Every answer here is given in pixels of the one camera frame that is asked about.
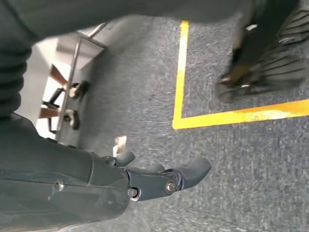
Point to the stainless steel workbench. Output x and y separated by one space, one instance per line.
70 80

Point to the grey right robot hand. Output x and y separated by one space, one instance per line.
48 179

